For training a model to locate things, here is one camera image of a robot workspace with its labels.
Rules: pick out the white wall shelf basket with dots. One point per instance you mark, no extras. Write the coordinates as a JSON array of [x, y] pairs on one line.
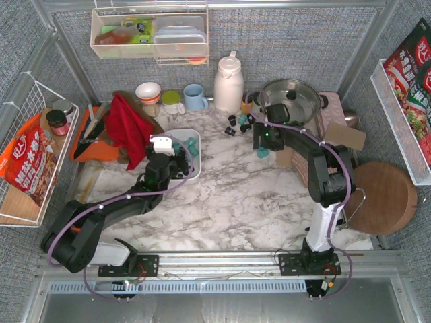
[[105, 20]]

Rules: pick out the brown sponge pad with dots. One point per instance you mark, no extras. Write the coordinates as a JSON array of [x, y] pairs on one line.
[[347, 135]]

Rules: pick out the green lid cup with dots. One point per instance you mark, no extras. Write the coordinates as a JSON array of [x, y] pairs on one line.
[[172, 103]]

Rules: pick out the round wooden cutting board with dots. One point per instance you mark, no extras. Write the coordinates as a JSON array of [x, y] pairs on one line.
[[385, 199]]

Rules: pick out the white wire basket left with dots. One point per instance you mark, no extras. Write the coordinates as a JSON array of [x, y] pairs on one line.
[[17, 208]]

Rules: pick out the red seasoning packets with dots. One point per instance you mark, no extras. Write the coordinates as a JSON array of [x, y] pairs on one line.
[[408, 72]]

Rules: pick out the white orange bowl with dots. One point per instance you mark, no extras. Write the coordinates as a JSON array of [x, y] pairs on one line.
[[148, 93]]

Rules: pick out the pink striped cloth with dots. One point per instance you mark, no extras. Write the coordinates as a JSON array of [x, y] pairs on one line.
[[300, 164]]

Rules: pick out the red snack bag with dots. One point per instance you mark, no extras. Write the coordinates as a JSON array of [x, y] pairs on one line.
[[26, 162]]

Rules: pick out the brown cardboard sheet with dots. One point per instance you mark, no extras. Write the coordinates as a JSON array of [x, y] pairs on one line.
[[283, 158]]

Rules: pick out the white wire basket right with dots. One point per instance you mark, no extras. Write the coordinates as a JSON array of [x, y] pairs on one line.
[[414, 159]]

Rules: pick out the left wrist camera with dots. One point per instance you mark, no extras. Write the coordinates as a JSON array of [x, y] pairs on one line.
[[162, 144]]

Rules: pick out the blue mug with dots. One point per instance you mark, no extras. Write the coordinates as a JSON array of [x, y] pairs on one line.
[[194, 98]]

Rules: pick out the stainless steel pan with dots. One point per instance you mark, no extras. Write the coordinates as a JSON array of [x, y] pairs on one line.
[[290, 101]]

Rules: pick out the clear plastic container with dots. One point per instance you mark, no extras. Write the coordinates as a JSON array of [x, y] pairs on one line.
[[179, 36]]

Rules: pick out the white wire basket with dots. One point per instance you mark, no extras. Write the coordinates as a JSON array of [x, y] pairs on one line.
[[414, 159], [17, 208]]

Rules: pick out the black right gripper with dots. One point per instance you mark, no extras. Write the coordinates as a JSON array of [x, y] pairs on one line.
[[264, 144]]

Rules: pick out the red cloth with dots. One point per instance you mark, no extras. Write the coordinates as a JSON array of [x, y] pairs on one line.
[[129, 128]]

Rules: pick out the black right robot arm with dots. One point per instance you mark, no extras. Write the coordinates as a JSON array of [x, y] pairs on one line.
[[330, 177]]

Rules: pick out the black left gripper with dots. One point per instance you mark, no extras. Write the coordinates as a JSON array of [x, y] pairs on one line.
[[182, 161]]

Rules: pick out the pink tray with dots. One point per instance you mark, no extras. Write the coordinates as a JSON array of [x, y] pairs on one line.
[[331, 111]]

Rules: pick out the white storage basket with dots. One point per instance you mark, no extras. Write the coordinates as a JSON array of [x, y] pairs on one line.
[[183, 135]]

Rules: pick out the dark lid jar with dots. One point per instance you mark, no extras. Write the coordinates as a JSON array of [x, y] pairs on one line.
[[57, 122]]

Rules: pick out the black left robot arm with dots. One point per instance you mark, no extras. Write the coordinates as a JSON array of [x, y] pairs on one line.
[[73, 241]]

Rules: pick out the black coffee capsule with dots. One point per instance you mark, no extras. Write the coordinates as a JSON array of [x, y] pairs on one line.
[[232, 120], [245, 127], [230, 131], [251, 119]]

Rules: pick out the white thermos jug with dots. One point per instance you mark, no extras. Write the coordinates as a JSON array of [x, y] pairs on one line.
[[229, 84]]

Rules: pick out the metal rail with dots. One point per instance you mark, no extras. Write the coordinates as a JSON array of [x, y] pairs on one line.
[[263, 264]]

